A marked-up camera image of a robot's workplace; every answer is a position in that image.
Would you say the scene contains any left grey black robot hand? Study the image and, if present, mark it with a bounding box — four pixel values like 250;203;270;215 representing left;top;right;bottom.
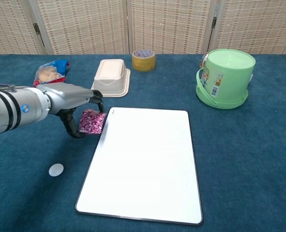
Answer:
37;83;105;139

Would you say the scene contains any pink patterned packet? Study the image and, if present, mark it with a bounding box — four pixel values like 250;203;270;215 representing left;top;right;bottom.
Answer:
78;108;107;135

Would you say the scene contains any white oval pebble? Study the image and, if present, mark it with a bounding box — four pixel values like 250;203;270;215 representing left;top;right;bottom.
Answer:
48;163;64;177

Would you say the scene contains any white board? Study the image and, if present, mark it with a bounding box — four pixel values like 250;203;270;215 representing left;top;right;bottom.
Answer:
75;107;204;226

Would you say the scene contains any blue red snack bag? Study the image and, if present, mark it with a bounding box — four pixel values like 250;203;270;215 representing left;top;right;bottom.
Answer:
32;59;70;88

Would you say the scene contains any beige plastic food container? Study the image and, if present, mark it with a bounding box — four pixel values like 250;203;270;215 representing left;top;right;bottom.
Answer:
90;58;132;98

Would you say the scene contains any yellow packing tape roll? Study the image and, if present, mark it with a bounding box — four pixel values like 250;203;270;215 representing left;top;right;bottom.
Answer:
132;49;156;72

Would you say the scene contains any woven folding screen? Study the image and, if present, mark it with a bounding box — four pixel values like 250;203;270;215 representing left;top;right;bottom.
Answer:
0;0;286;58

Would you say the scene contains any teal fabric tablecloth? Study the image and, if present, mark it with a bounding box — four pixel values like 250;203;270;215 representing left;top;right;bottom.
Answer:
0;53;286;232

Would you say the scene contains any green plastic bucket with handle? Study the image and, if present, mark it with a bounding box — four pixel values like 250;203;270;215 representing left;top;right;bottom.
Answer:
196;48;256;110

